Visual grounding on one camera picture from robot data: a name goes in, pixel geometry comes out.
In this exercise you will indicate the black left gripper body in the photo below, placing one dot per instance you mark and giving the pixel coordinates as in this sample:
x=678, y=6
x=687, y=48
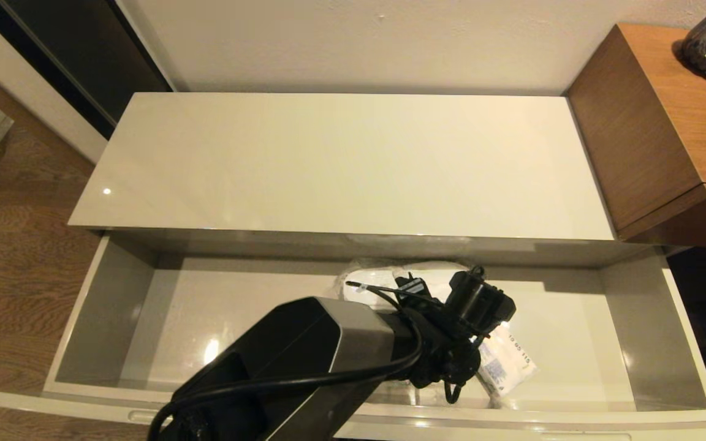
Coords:
x=445, y=355

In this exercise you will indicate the white blue printed tissue pack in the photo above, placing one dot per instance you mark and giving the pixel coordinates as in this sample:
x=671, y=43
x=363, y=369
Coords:
x=509, y=361

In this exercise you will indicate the white slippers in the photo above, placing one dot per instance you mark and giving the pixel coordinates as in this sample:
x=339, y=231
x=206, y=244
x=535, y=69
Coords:
x=377, y=275

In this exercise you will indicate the white cabinet drawer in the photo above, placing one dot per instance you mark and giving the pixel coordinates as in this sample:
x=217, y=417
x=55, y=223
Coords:
x=144, y=306

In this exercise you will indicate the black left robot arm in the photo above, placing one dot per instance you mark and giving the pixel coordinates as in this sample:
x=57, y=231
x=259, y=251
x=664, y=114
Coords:
x=304, y=355

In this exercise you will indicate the brown wooden side table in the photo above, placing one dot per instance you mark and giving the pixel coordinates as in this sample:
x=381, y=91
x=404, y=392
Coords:
x=653, y=110

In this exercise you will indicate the dark sliding door panel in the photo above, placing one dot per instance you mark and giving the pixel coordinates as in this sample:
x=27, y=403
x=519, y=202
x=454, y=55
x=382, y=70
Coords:
x=83, y=55

